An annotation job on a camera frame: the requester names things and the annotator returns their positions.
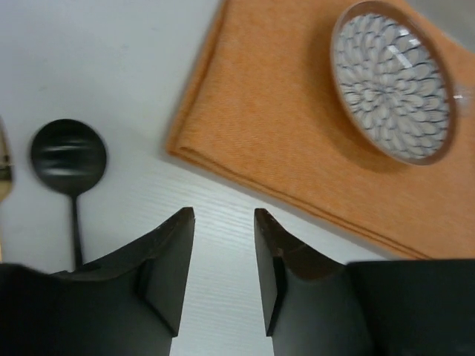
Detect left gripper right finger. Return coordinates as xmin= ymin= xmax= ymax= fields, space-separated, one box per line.
xmin=254 ymin=208 xmax=474 ymax=355

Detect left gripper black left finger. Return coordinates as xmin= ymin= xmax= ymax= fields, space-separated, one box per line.
xmin=1 ymin=207 xmax=195 ymax=355

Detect black slotted spoon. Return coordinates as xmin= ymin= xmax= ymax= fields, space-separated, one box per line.
xmin=30 ymin=119 xmax=108 ymax=268

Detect orange cloth placemat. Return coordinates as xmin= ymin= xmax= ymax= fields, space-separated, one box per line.
xmin=167 ymin=1 xmax=474 ymax=259

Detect patterned ceramic plate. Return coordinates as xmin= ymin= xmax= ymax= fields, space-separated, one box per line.
xmin=330 ymin=1 xmax=459 ymax=165

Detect clear wine glass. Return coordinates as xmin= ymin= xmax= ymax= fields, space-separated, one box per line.
xmin=453 ymin=83 xmax=474 ymax=118

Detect gold fork black handle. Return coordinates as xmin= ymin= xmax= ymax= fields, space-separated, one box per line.
xmin=0 ymin=116 xmax=15 ymax=263

